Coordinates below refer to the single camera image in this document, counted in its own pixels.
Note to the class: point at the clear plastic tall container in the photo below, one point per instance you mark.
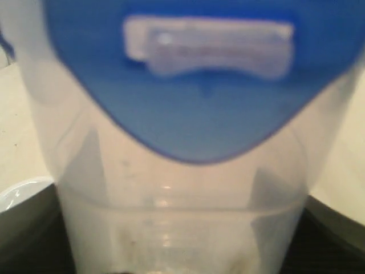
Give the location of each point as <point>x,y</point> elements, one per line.
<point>128,209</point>

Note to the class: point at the blue plastic lid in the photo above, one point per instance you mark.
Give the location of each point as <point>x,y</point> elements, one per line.
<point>196,81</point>

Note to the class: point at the white plastic tray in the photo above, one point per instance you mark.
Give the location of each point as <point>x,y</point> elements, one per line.
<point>23,191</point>

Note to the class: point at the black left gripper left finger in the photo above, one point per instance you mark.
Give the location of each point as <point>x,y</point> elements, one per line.
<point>33,237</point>

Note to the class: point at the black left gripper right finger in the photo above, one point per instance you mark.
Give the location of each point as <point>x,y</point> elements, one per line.
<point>325,242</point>

